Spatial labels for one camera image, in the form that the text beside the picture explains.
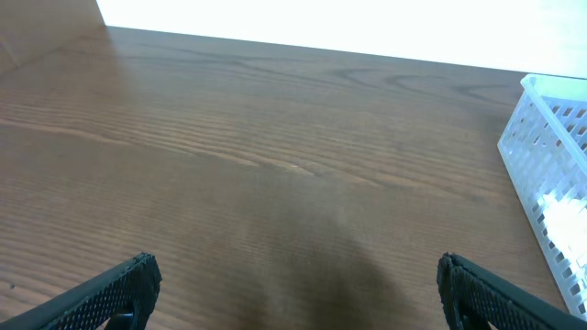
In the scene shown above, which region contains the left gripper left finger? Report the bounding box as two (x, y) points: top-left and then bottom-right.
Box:
(1, 253), (162, 330)

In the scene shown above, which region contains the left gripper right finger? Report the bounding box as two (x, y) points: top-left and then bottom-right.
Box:
(437, 253), (586, 330)

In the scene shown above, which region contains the white plastic spoon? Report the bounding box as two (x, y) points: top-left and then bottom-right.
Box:
(542, 194), (586, 270)

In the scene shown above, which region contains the clear plastic basket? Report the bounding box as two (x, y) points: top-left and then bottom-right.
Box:
(497, 74), (586, 319)

